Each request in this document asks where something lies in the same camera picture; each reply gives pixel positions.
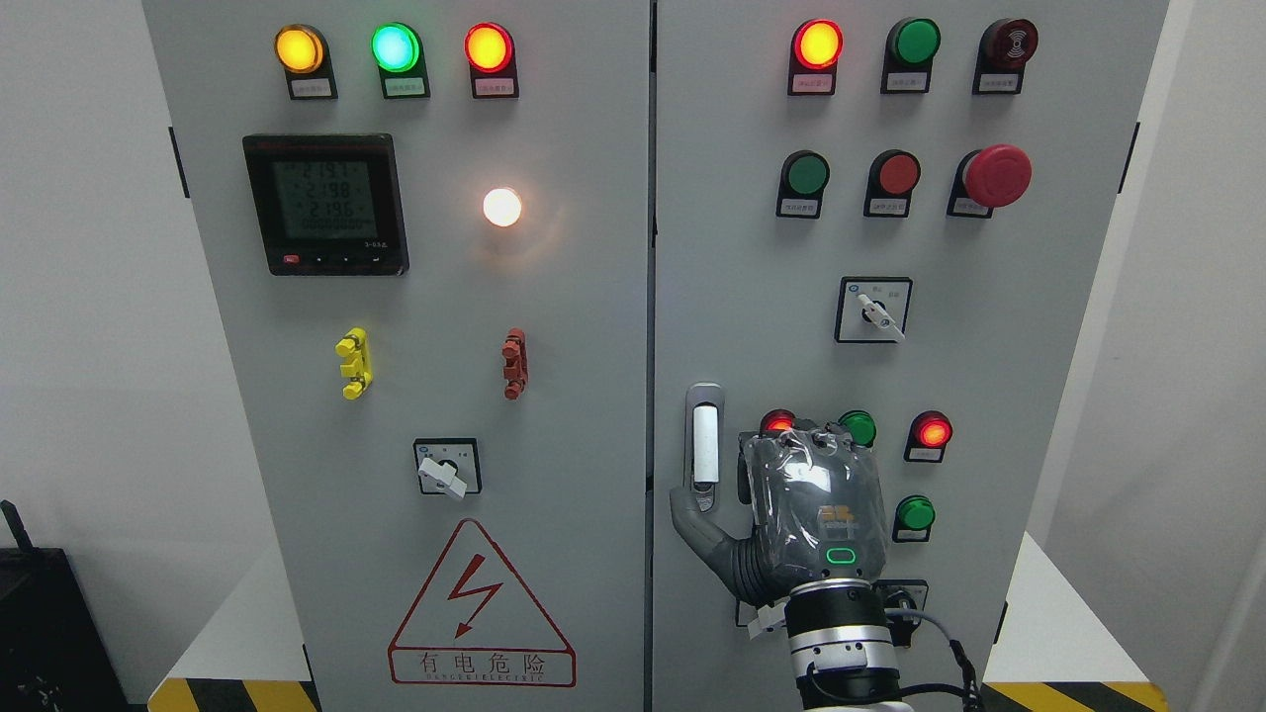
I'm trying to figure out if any grey robotic humanoid hand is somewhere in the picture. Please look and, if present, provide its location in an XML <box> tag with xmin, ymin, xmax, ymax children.
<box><xmin>670</xmin><ymin>422</ymin><xmax>887</xmax><ymax>607</ymax></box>

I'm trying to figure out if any silver cabinet door handle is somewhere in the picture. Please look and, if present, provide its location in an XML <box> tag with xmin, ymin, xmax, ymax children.
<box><xmin>682</xmin><ymin>383</ymin><xmax>724</xmax><ymax>513</ymax></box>

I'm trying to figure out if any grey right cabinet door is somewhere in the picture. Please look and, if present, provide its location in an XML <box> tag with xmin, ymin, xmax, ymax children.
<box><xmin>648</xmin><ymin>1</ymin><xmax>1169</xmax><ymax>711</ymax></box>

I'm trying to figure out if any grey cabinet door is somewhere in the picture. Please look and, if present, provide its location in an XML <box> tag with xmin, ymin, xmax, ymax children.
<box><xmin>648</xmin><ymin>1</ymin><xmax>1169</xmax><ymax>711</ymax></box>
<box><xmin>143</xmin><ymin>1</ymin><xmax>652</xmax><ymax>711</ymax></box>

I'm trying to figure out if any grey left cabinet door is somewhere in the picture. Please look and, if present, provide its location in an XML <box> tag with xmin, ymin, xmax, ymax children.
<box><xmin>143</xmin><ymin>1</ymin><xmax>652</xmax><ymax>711</ymax></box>

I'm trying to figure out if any green indicator light middle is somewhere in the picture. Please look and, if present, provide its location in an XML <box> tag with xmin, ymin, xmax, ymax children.
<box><xmin>837</xmin><ymin>409</ymin><xmax>877</xmax><ymax>448</ymax></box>

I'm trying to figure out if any red lit indicator middle left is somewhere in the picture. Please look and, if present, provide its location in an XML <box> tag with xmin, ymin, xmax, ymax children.
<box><xmin>760</xmin><ymin>408</ymin><xmax>796</xmax><ymax>435</ymax></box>

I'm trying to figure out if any red lit indicator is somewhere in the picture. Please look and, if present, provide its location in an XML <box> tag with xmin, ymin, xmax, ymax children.
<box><xmin>786</xmin><ymin>18</ymin><xmax>844</xmax><ymax>96</ymax></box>
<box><xmin>903</xmin><ymin>410</ymin><xmax>953</xmax><ymax>462</ymax></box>
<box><xmin>760</xmin><ymin>408</ymin><xmax>796</xmax><ymax>435</ymax></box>

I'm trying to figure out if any green push button lower right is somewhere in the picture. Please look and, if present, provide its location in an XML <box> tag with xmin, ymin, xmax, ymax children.
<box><xmin>891</xmin><ymin>494</ymin><xmax>937</xmax><ymax>544</ymax></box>

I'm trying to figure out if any red lit indicator middle right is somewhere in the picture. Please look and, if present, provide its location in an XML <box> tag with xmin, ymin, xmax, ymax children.
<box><xmin>903</xmin><ymin>410</ymin><xmax>953</xmax><ymax>462</ymax></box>

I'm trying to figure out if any green push button upper row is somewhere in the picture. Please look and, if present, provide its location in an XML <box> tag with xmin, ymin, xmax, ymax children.
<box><xmin>774</xmin><ymin>149</ymin><xmax>829</xmax><ymax>220</ymax></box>

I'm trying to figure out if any red push button upper row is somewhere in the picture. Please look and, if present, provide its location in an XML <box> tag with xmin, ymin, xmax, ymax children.
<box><xmin>863</xmin><ymin>149</ymin><xmax>920</xmax><ymax>220</ymax></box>

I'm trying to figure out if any red plastic terminal clip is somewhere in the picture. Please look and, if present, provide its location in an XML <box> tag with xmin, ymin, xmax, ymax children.
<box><xmin>501</xmin><ymin>327</ymin><xmax>529</xmax><ymax>402</ymax></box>

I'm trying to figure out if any red electric hazard warning sticker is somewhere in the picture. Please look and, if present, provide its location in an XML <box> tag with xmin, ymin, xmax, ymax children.
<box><xmin>387</xmin><ymin>518</ymin><xmax>576</xmax><ymax>688</ymax></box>

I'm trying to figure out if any red emergency stop mushroom button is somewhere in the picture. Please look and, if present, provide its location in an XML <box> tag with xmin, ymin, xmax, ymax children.
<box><xmin>947</xmin><ymin>143</ymin><xmax>1033</xmax><ymax>220</ymax></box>

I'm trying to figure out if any white lit indicator lamp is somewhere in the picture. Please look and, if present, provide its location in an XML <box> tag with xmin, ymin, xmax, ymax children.
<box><xmin>481</xmin><ymin>186</ymin><xmax>523</xmax><ymax>228</ymax></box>

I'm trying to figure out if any red lit indicator top right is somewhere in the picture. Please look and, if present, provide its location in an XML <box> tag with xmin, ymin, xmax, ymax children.
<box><xmin>786</xmin><ymin>18</ymin><xmax>844</xmax><ymax>96</ymax></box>

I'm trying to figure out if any green indicator light top right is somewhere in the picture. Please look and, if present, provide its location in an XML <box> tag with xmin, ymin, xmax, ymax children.
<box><xmin>880</xmin><ymin>16</ymin><xmax>942</xmax><ymax>95</ymax></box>

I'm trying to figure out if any yellow plastic terminal clip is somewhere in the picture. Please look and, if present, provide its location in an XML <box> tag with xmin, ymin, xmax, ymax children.
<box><xmin>335</xmin><ymin>327</ymin><xmax>373</xmax><ymax>402</ymax></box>

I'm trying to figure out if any dark red buzzer alarm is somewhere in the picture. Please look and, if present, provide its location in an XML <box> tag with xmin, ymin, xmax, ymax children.
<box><xmin>972</xmin><ymin>18</ymin><xmax>1039</xmax><ymax>95</ymax></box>

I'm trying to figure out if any red-rimmed yellow indicator light left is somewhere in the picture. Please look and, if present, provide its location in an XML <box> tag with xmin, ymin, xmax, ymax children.
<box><xmin>463</xmin><ymin>22</ymin><xmax>519</xmax><ymax>99</ymax></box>

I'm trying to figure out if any black digital power meter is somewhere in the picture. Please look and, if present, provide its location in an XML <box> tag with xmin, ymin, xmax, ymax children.
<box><xmin>241</xmin><ymin>133</ymin><xmax>408</xmax><ymax>276</ymax></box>

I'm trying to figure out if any green lit indicator light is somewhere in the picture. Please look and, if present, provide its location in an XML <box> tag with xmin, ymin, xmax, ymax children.
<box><xmin>371</xmin><ymin>22</ymin><xmax>430</xmax><ymax>99</ymax></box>

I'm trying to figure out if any yellow indicator light top left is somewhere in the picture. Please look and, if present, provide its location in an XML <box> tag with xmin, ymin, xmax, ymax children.
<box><xmin>273</xmin><ymin>24</ymin><xmax>335</xmax><ymax>101</ymax></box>

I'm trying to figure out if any black box at left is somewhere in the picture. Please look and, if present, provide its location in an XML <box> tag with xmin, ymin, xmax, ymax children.
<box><xmin>1</xmin><ymin>500</ymin><xmax>130</xmax><ymax>711</ymax></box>

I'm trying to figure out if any white lever selector switch bottom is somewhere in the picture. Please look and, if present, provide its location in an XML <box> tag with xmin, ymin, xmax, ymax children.
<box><xmin>733</xmin><ymin>595</ymin><xmax>787</xmax><ymax>640</ymax></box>

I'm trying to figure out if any black knob selector switch bottom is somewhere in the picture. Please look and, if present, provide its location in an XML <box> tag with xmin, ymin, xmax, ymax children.
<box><xmin>874</xmin><ymin>578</ymin><xmax>931</xmax><ymax>649</ymax></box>

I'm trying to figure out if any right door upper selector switch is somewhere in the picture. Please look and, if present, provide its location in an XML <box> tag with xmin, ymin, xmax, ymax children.
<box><xmin>836</xmin><ymin>276</ymin><xmax>913</xmax><ymax>343</ymax></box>

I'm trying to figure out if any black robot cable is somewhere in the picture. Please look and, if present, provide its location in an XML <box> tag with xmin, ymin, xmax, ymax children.
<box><xmin>806</xmin><ymin>606</ymin><xmax>985</xmax><ymax>712</ymax></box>

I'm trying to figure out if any left door rotary selector switch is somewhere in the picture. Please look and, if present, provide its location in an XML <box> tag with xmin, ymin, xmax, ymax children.
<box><xmin>411</xmin><ymin>437</ymin><xmax>484</xmax><ymax>500</ymax></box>

